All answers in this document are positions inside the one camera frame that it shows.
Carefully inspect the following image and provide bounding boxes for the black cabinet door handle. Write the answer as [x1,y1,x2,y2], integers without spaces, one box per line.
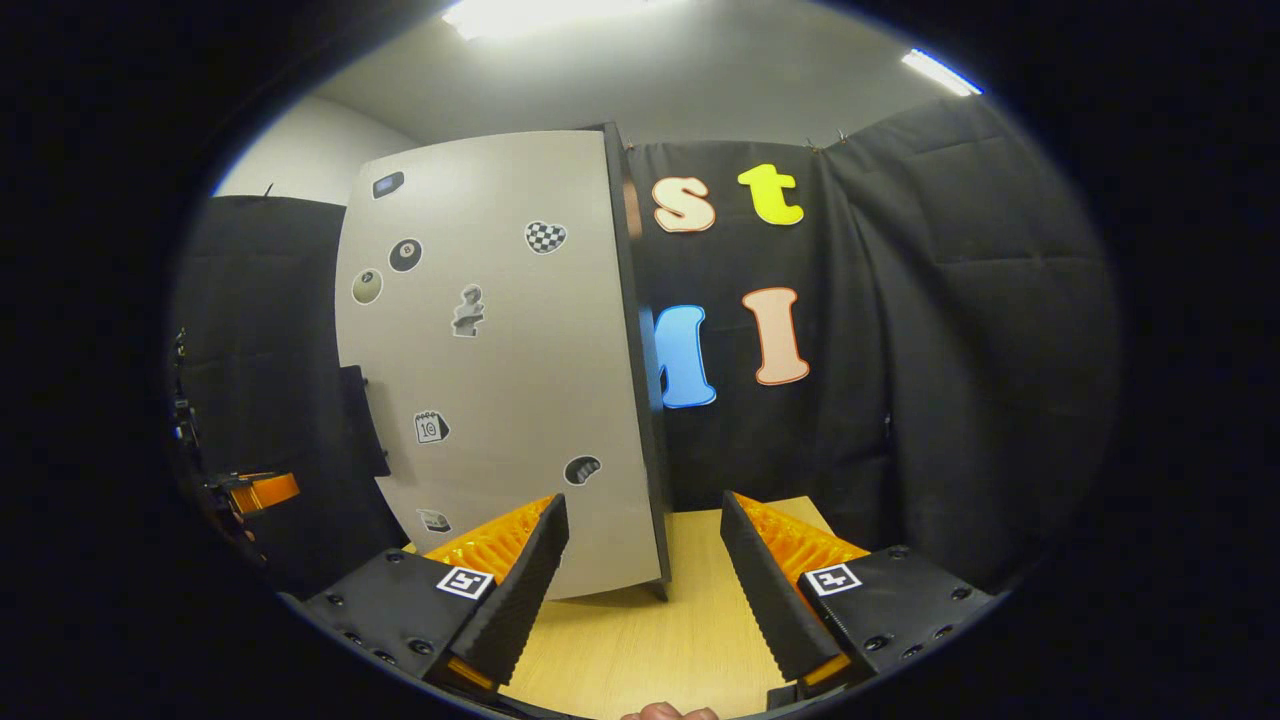
[340,365,393,479]

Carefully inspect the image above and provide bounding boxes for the grey cabinet door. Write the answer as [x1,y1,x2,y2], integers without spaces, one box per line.
[335,130,666,601]

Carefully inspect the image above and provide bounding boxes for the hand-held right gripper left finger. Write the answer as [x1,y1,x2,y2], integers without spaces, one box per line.
[300,492,571,696]

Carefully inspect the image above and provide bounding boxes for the large ceiling light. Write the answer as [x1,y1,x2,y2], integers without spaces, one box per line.
[441,0,693,42]

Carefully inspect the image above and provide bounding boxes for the black backdrop cloth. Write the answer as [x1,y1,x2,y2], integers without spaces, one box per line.
[170,95,1121,593]

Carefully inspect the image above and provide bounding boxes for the dark grey cabinet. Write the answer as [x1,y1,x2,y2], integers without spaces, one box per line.
[598,122,674,603]

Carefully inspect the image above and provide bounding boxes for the small ceiling light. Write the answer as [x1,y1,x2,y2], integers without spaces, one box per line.
[900,47,985,99]

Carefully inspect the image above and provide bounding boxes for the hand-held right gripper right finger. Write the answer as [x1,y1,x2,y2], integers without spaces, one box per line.
[718,490,1001,701]

